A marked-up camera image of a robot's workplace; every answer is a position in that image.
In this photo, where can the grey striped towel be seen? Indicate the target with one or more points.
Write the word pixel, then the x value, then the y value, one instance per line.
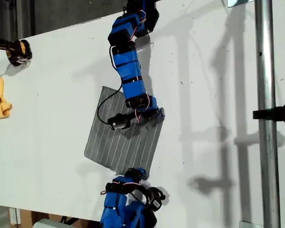
pixel 118 147

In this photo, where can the white container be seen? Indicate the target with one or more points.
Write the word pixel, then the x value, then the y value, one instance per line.
pixel 50 224

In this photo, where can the brown cardboard box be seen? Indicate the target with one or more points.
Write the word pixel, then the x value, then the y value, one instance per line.
pixel 26 218

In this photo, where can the black clamp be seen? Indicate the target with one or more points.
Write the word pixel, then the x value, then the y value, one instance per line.
pixel 275 114

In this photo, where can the white table leg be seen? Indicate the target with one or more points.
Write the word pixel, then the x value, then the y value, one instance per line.
pixel 14 216

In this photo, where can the black camera box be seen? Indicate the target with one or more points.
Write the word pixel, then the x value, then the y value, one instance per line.
pixel 118 122
pixel 154 197

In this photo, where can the steel post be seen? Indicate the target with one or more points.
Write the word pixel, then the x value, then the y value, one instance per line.
pixel 267 71

